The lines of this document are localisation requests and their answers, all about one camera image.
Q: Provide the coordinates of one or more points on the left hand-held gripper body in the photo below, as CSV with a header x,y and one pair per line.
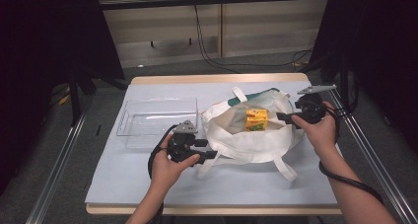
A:
x,y
182,146

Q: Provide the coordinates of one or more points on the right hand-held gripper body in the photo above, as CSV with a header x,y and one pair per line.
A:
x,y
312,110

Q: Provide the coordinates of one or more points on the yellow juice carton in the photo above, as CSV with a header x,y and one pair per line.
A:
x,y
256,119

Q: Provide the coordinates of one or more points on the white printed tote bag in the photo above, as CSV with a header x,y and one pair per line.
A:
x,y
249,145

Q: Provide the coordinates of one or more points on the person's right hand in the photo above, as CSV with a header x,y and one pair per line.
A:
x,y
322,135

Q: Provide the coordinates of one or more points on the person's left hand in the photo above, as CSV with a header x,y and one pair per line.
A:
x,y
166,173

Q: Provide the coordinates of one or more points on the clear plastic storage container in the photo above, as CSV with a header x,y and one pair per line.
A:
x,y
148,118

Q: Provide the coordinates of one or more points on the pale table cover sheet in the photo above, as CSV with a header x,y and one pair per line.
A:
x,y
131,178

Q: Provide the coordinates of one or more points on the wooden table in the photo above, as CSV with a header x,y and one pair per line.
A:
x,y
213,78

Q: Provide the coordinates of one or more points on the black curtain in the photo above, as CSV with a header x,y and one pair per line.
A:
x,y
381,36
46,36

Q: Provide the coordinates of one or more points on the black metal stand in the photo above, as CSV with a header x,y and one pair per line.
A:
x,y
75,99

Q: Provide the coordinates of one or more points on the black horizontal bar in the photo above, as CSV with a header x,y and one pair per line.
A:
x,y
213,1

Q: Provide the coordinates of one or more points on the metal floor rail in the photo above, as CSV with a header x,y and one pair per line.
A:
x,y
378,164
55,171

